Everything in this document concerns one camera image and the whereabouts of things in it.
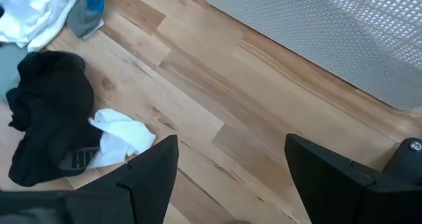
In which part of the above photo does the grey and blue sock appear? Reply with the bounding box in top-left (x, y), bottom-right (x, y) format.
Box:
top-left (65, 0), bottom-right (106, 40)

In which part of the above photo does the white plastic laundry basket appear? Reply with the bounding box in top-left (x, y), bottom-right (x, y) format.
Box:
top-left (199, 0), bottom-right (422, 110)

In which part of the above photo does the small white cloth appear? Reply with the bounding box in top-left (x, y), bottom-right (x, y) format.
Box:
top-left (86, 107), bottom-right (157, 169)

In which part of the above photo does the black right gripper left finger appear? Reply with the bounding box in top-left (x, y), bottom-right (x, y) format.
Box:
top-left (78, 134), bottom-right (179, 224)

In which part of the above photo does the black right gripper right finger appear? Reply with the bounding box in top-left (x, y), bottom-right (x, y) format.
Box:
top-left (284, 133), bottom-right (377, 224)

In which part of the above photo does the mint green cloth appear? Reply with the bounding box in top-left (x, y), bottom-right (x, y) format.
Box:
top-left (0, 42), bottom-right (29, 103)

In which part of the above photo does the black shorts grey waistband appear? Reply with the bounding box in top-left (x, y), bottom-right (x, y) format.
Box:
top-left (5, 50), bottom-right (104, 188)

